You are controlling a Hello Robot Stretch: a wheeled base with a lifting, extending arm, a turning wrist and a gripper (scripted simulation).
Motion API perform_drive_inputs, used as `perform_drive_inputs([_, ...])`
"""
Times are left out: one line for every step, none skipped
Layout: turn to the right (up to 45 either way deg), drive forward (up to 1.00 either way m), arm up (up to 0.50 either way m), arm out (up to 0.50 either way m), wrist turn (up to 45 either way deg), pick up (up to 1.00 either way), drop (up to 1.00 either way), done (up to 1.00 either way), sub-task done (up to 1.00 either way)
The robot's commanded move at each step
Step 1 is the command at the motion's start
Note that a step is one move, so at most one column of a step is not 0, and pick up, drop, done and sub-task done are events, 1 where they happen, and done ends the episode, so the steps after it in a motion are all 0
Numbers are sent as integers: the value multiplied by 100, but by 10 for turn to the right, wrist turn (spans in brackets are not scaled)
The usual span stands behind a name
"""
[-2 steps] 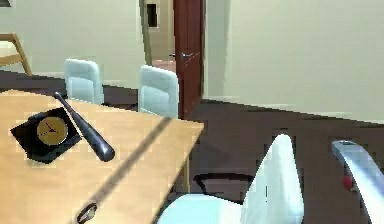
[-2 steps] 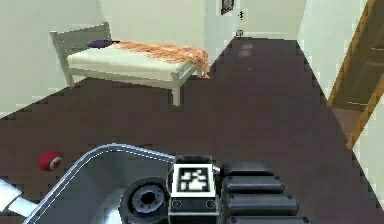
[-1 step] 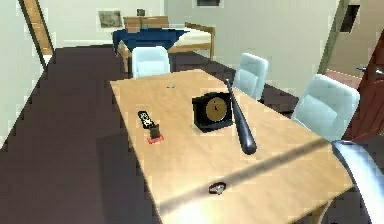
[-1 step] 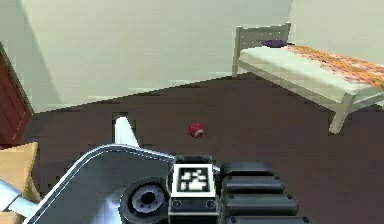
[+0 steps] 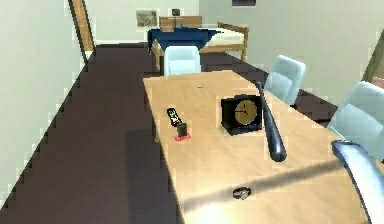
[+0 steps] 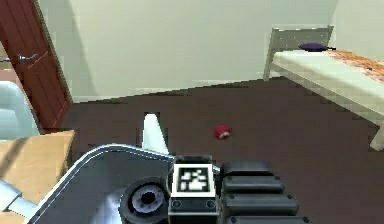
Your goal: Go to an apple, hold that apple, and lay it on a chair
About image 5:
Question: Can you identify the light wooden table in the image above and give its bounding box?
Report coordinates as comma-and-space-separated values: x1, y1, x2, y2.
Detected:
142, 69, 384, 224

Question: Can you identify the pale blue chair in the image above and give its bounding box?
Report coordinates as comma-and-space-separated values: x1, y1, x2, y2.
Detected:
264, 54, 307, 107
163, 45, 203, 77
327, 80, 384, 163

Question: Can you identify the grey framed wall picture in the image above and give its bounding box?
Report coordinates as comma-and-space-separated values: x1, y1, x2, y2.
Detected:
135, 9, 158, 28

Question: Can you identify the wooden bed with blue blanket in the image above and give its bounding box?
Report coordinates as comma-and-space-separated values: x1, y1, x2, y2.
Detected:
147, 21, 250, 71

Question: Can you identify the wooden chest of drawers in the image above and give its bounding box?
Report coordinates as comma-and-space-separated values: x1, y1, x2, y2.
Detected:
158, 15, 203, 33

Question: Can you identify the black remote control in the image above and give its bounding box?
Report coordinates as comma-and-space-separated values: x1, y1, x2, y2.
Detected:
166, 107, 184, 128

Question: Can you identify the wooden room door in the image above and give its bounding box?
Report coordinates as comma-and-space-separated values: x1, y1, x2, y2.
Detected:
67, 0, 97, 64

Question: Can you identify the black cylinder on red ring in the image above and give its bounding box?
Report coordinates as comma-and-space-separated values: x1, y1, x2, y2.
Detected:
173, 122, 192, 143

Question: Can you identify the grey wristwatch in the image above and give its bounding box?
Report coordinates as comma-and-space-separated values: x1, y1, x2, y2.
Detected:
232, 186, 253, 201

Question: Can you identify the black square clock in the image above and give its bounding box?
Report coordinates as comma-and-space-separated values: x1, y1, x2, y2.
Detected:
220, 93, 264, 136

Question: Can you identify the dark framed wall picture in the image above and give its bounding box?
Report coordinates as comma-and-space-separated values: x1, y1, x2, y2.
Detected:
231, 0, 257, 7

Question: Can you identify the dark blue baseball bat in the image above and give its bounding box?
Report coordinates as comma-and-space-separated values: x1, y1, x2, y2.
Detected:
255, 81, 288, 163

